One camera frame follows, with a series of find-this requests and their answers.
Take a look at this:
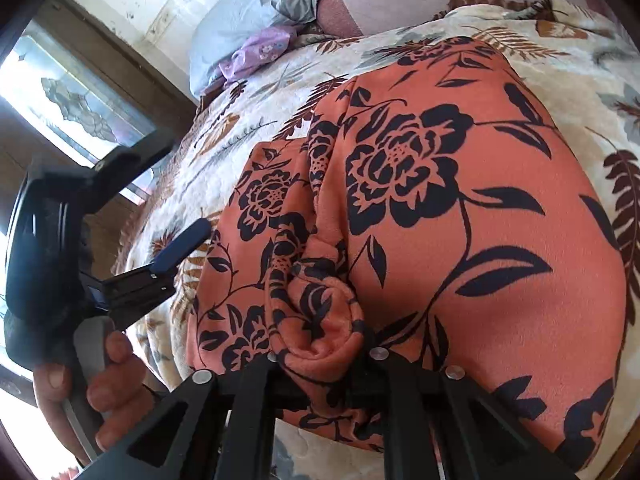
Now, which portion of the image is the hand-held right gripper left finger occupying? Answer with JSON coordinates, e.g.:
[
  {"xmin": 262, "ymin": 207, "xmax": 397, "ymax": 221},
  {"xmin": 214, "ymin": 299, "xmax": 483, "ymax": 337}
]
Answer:
[{"xmin": 90, "ymin": 352, "xmax": 281, "ymax": 480}]

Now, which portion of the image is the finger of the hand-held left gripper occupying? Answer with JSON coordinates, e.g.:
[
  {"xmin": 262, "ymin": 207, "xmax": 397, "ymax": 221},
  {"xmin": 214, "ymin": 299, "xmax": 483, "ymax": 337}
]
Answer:
[
  {"xmin": 101, "ymin": 216, "xmax": 212, "ymax": 332},
  {"xmin": 90, "ymin": 127, "xmax": 177, "ymax": 211}
]

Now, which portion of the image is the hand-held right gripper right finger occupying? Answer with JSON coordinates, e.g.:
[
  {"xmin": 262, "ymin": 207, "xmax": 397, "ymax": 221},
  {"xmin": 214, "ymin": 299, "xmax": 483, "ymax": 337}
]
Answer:
[{"xmin": 370, "ymin": 347, "xmax": 581, "ymax": 480}]

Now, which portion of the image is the orange floral garment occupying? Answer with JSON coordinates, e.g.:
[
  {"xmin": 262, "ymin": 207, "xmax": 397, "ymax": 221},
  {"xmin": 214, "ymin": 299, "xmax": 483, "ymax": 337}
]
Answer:
[{"xmin": 185, "ymin": 35, "xmax": 628, "ymax": 471}]

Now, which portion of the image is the person's left hand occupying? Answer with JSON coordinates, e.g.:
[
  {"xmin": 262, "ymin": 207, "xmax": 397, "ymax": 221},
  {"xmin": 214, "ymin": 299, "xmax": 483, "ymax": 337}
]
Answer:
[{"xmin": 32, "ymin": 332, "xmax": 163, "ymax": 456}]

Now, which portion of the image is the leaf print blanket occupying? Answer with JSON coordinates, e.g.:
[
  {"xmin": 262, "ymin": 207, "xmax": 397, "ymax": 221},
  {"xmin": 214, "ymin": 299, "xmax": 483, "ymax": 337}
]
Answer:
[{"xmin": 107, "ymin": 0, "xmax": 640, "ymax": 480}]

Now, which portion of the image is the light blue pillow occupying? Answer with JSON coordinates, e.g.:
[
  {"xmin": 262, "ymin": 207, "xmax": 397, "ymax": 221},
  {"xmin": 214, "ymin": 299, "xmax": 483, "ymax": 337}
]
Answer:
[{"xmin": 190, "ymin": 0, "xmax": 301, "ymax": 96}]

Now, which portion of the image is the lilac patterned cloth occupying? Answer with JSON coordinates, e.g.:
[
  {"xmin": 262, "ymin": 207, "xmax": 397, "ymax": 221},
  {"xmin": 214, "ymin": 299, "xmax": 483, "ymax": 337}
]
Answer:
[{"xmin": 220, "ymin": 25, "xmax": 293, "ymax": 81}]

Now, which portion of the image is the window with wooden frame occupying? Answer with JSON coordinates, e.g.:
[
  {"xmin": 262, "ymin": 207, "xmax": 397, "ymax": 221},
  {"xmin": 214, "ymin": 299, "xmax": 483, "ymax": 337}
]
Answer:
[{"xmin": 0, "ymin": 0, "xmax": 196, "ymax": 211}]

